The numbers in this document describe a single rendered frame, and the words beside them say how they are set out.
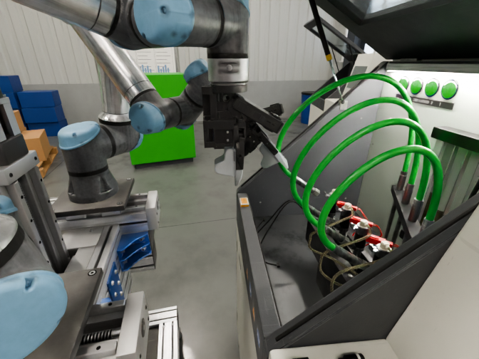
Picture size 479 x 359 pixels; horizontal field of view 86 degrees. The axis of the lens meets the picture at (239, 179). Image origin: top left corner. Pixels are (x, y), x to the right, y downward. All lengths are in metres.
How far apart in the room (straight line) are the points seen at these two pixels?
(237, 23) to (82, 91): 7.02
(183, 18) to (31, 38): 7.32
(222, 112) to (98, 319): 0.48
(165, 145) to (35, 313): 3.72
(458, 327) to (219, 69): 0.53
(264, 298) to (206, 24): 0.55
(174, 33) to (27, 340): 0.40
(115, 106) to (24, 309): 0.71
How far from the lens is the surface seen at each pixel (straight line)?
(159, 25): 0.40
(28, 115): 6.90
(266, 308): 0.64
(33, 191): 0.80
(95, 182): 0.93
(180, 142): 4.02
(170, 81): 3.87
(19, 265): 0.36
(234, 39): 0.48
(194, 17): 0.42
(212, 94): 0.50
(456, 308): 0.52
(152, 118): 0.63
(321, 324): 0.53
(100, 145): 0.92
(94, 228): 0.98
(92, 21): 0.50
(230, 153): 0.52
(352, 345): 0.59
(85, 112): 7.49
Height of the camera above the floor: 1.44
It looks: 24 degrees down
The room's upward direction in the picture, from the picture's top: straight up
